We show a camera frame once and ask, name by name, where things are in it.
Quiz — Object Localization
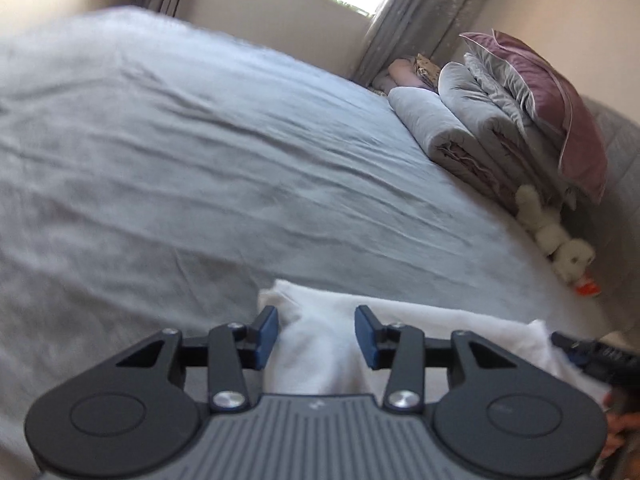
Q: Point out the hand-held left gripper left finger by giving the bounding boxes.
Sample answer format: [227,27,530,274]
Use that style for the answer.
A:
[115,305,279,413]

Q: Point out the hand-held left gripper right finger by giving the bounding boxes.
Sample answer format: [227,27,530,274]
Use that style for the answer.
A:
[354,305,517,413]

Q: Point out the pink velvet pillow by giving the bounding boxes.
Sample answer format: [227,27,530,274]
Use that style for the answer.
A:
[458,30,609,205]

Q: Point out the silver grey pillow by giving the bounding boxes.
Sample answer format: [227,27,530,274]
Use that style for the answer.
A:
[462,51,540,129]

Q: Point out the grey quilted headboard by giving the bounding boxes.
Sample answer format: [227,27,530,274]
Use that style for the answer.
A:
[559,94,640,333]

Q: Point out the white plush toy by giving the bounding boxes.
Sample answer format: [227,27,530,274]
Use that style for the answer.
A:
[514,183,597,287]

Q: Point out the grey curtain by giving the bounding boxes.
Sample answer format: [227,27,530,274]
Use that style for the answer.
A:
[350,0,495,87]

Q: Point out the person's right hand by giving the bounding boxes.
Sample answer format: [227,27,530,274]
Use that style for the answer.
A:
[602,392,640,461]

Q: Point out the red booklet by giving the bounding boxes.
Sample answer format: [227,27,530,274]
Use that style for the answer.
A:
[572,272,603,297]

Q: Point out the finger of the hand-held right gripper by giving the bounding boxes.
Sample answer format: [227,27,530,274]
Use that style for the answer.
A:
[567,350,640,390]
[550,331,640,363]

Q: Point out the white printed shirt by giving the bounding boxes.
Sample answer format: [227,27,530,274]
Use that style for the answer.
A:
[257,278,615,407]

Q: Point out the pink folded clothes pile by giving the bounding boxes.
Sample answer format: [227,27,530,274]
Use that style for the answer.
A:
[371,53,443,97]

